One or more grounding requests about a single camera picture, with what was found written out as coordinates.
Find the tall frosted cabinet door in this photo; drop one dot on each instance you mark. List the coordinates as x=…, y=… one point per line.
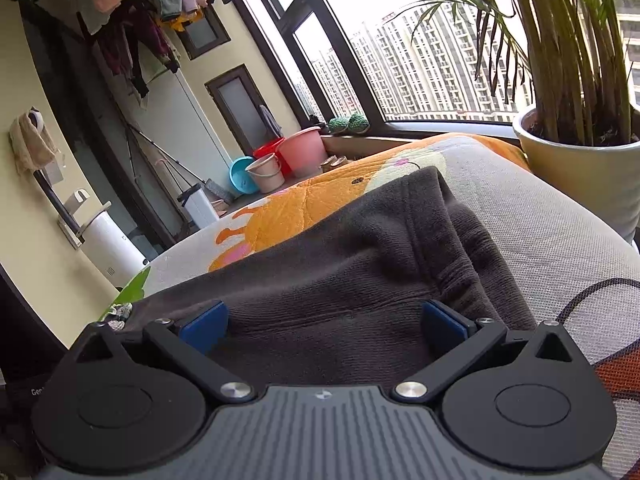
x=240, y=105

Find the printed cartoon animal mat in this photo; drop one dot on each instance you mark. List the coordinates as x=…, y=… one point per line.
x=550, y=240

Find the grey hanging cloth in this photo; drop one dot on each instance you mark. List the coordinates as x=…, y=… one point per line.
x=270, y=122

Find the brown boot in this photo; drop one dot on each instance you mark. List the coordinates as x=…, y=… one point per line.
x=327, y=165
x=341, y=161

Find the flat mop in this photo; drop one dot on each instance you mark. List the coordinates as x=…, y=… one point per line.
x=217, y=192

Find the dark grey garment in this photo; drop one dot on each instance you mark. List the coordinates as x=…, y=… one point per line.
x=325, y=270

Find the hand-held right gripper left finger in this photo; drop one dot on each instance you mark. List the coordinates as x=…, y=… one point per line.
x=205, y=330

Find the beige hanging towel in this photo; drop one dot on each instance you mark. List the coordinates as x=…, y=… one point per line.
x=30, y=145

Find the beige bucket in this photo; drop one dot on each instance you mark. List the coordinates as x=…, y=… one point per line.
x=265, y=175

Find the green palm plant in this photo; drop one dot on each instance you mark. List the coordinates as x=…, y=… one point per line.
x=565, y=60

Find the white plant pot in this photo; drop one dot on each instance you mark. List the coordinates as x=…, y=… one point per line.
x=575, y=180

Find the small frosted cabinet door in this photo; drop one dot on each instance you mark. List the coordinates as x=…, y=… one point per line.
x=202, y=35

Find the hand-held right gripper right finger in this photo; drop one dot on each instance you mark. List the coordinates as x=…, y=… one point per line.
x=442, y=330

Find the small dark object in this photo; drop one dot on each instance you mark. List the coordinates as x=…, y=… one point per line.
x=315, y=121

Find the white cylindrical appliance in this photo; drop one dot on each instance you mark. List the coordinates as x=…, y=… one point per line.
x=115, y=250

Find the white mop bin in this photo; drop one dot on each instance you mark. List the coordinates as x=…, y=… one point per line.
x=200, y=210

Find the black framed window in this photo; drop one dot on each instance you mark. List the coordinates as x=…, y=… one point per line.
x=320, y=55

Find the red basin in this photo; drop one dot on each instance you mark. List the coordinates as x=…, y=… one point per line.
x=265, y=149

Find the pink bucket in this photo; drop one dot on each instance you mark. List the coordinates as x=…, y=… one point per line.
x=302, y=152

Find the blue basin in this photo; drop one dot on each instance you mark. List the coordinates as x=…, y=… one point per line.
x=239, y=177

